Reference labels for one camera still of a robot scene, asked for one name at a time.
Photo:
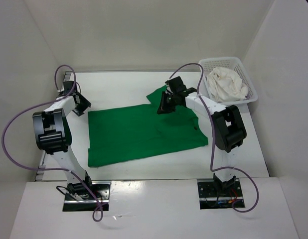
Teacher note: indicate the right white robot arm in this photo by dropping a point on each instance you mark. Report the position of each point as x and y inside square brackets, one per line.
[227, 131]

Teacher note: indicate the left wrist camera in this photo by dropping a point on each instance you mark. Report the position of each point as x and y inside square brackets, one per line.
[69, 87]

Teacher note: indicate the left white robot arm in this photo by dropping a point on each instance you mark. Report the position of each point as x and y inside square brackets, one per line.
[53, 135]

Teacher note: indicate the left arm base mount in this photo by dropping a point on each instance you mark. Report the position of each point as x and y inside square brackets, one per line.
[84, 202]

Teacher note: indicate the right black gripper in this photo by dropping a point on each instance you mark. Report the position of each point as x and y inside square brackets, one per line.
[163, 108]

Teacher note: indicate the white t shirt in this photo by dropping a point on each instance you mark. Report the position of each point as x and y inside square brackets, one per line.
[226, 85]

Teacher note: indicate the white plastic basket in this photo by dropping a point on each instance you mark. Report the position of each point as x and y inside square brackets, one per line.
[236, 65]

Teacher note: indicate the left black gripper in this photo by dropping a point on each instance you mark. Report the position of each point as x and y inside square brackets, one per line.
[85, 102]

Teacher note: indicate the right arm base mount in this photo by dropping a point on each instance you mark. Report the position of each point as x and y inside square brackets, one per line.
[209, 198]

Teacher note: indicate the green t shirt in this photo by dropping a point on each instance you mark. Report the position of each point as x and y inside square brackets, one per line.
[137, 132]

